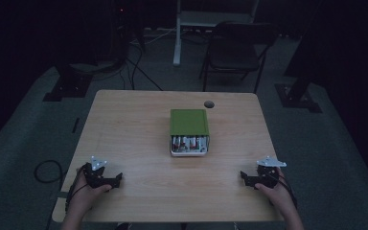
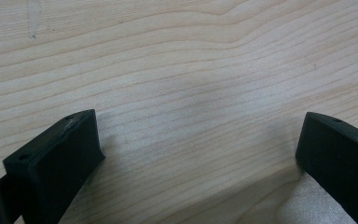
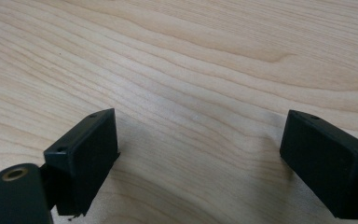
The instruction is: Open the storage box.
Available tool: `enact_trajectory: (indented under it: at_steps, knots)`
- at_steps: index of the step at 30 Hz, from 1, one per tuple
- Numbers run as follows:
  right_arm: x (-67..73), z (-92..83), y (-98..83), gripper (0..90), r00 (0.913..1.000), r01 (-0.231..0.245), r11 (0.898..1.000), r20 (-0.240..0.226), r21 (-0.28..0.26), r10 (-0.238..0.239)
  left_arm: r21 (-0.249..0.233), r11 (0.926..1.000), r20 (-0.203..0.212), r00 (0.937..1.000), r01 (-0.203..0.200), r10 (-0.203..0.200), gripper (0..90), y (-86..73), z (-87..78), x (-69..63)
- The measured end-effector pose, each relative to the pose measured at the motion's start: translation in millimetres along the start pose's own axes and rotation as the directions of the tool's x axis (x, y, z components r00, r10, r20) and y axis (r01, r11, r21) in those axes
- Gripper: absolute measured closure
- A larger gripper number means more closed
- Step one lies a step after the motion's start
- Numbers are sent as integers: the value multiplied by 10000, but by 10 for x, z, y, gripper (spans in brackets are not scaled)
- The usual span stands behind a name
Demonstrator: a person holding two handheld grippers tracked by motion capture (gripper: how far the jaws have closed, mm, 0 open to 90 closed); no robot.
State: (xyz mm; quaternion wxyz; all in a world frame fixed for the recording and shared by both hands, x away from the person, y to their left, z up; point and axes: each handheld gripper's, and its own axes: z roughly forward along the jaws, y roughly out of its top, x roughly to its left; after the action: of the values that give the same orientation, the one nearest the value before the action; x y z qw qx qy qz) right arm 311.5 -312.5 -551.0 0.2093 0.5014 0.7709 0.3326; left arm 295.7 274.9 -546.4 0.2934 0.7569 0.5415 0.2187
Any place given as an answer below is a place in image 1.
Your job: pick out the green drawer box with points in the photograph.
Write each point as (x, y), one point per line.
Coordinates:
(189, 122)

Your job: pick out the person's right hand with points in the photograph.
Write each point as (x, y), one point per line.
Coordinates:
(276, 196)

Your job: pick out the black folding chair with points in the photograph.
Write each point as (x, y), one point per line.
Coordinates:
(231, 54)

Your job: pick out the white desk frame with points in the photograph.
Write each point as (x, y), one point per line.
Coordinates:
(185, 19)

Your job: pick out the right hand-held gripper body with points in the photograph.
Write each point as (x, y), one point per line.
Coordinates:
(268, 175)

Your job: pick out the person's left hand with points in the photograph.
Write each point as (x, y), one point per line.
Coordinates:
(87, 195)

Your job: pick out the dark equipment rack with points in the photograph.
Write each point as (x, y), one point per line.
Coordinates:
(119, 28)

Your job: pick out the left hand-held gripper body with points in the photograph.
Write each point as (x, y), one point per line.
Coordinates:
(96, 177)

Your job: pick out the round grey table grommet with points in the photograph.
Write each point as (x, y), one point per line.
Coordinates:
(209, 104)

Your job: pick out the small black floor strip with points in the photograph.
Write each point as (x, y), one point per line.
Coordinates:
(75, 125)

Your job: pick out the pile of white sachets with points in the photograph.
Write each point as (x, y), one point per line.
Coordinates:
(189, 143)

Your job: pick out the black stand with base plate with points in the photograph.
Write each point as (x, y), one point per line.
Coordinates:
(297, 96)
(68, 83)

